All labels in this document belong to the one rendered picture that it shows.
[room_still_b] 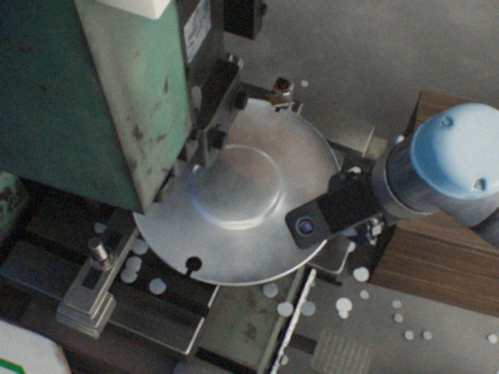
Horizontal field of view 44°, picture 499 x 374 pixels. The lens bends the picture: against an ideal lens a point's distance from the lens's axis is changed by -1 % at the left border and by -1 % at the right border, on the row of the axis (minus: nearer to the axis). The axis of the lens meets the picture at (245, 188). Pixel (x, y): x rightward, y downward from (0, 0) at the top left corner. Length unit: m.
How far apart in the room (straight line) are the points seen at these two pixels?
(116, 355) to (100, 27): 0.66
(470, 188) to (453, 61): 1.61
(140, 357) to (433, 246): 0.71
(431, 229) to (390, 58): 0.84
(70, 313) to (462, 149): 0.56
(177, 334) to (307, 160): 0.30
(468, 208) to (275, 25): 1.62
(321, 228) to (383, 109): 1.28
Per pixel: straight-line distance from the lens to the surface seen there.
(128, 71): 0.40
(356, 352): 1.42
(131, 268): 0.89
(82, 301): 0.84
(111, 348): 0.95
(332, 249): 0.82
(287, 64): 1.99
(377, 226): 0.70
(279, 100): 0.92
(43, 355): 1.10
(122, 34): 0.38
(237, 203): 0.83
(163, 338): 0.86
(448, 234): 1.36
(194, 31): 0.62
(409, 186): 0.55
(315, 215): 0.66
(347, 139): 1.07
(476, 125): 0.51
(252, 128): 0.90
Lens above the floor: 1.53
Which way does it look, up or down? 62 degrees down
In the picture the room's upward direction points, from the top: straight up
